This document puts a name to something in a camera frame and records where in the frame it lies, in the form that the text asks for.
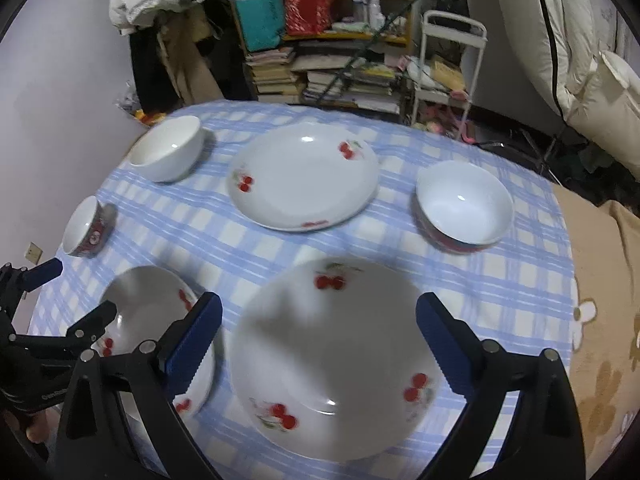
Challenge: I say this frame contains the white utility cart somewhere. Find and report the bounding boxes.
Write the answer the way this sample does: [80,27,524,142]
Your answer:
[407,10,488,144]

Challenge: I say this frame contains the plain white bowl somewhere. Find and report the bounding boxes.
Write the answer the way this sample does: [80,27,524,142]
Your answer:
[128,115,205,183]

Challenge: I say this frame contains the red gift bag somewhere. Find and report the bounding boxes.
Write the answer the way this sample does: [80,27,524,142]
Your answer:
[284,0,335,36]

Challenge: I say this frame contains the blue plaid tablecloth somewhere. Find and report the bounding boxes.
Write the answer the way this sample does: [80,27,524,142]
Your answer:
[27,98,576,480]

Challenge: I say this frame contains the small bowl red emblem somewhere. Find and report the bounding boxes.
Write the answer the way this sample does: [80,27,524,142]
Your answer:
[62,195,117,258]

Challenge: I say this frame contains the wall socket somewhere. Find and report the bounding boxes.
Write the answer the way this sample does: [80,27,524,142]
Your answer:
[24,242,42,266]

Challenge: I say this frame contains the white recliner chair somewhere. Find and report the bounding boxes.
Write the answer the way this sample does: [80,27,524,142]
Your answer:
[498,0,639,174]

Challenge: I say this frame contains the left hand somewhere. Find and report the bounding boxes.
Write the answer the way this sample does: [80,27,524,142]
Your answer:
[25,406,61,444]

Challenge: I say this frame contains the green pole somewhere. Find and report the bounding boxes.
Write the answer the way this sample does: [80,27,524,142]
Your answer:
[314,0,419,105]

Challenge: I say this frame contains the yellow wooden shelf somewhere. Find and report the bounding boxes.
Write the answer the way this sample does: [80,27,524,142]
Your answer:
[228,0,411,114]

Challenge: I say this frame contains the large cherry plate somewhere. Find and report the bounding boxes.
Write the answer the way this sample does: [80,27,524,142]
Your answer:
[93,266,215,422]

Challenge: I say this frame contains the teal bag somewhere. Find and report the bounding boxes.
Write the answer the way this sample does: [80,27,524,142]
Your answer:
[233,0,285,52]

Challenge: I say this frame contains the beige floral blanket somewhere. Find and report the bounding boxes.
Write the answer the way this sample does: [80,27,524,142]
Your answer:
[553,185,639,478]

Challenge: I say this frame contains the stack of books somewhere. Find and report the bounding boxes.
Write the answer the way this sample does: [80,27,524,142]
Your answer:
[245,47,304,104]

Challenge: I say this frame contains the red patterned bowl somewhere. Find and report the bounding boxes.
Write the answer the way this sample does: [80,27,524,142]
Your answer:
[416,160,515,254]

